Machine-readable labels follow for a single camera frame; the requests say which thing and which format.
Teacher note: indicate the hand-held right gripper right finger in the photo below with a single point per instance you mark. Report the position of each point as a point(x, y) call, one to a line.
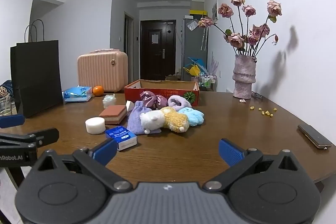
point(231, 151)

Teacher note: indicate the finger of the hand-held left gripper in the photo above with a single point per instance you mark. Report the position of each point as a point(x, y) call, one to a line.
point(11, 120)
point(39, 135)

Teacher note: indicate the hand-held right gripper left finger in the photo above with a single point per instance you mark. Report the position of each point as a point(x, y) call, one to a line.
point(105, 151)

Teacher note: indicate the white round sponge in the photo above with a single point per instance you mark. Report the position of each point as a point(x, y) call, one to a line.
point(95, 125)

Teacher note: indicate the brown beige layered sponge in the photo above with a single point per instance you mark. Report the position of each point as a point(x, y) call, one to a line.
point(113, 113)

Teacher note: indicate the light blue plush toy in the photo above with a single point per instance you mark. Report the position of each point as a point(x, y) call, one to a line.
point(193, 116)

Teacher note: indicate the white plush toy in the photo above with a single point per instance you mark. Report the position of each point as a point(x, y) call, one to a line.
point(153, 119)

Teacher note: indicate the red cardboard box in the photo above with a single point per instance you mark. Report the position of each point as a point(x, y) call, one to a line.
point(131, 94)

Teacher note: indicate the yellow plush toy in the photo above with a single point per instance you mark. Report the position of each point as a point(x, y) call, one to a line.
point(176, 120)

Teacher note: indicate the purple satin bow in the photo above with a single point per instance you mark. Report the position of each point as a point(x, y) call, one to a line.
point(152, 100)

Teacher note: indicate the lilac towel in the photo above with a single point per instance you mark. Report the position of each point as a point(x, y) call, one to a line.
point(178, 102)

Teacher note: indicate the small blue white box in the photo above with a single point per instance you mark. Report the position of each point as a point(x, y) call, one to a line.
point(121, 138)

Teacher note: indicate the woven rattan ball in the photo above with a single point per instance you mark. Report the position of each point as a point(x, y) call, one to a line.
point(3, 91)

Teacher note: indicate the black paper bag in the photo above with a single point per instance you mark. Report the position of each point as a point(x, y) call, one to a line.
point(36, 77)

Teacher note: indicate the small white block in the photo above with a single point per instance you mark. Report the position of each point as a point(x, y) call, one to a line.
point(129, 106)

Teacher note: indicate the scattered yellow crumbs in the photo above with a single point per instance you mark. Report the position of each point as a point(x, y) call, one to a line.
point(265, 111)

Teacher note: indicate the orange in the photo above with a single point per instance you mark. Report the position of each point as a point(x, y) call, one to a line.
point(98, 91)

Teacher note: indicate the eyeglasses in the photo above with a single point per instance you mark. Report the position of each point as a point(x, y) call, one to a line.
point(258, 95)

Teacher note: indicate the trolley with bottles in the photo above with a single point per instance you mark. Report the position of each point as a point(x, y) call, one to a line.
point(207, 81)

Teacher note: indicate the pink textured vase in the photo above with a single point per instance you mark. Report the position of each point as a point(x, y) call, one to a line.
point(244, 77)

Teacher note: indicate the pink ribbed suitcase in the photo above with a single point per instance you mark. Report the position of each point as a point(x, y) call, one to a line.
point(102, 71)

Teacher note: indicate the pink bucket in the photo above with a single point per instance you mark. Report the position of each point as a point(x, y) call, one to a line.
point(195, 79)

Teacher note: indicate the smartphone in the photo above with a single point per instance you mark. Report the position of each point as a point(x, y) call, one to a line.
point(313, 136)

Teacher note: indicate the purple feather decoration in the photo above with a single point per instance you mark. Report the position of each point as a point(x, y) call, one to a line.
point(214, 64)

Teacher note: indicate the brown cardboard carton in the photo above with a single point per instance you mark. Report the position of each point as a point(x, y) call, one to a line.
point(173, 77)

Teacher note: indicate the side room door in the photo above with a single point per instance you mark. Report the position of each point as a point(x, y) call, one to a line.
point(129, 50)

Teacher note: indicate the dark brown entrance door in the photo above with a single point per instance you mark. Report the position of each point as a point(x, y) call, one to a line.
point(157, 56)

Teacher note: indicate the grey cabinet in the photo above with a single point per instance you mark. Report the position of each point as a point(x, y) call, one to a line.
point(193, 45)

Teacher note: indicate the dried pink roses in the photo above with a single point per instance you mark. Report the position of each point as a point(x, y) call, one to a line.
point(236, 39)

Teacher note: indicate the hanging folded umbrella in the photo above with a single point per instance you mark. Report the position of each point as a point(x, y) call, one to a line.
point(204, 39)

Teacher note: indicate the clear plastic bag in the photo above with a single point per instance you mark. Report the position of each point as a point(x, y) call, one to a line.
point(191, 25)

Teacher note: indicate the yellow black box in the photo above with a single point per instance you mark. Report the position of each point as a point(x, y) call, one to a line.
point(198, 12)

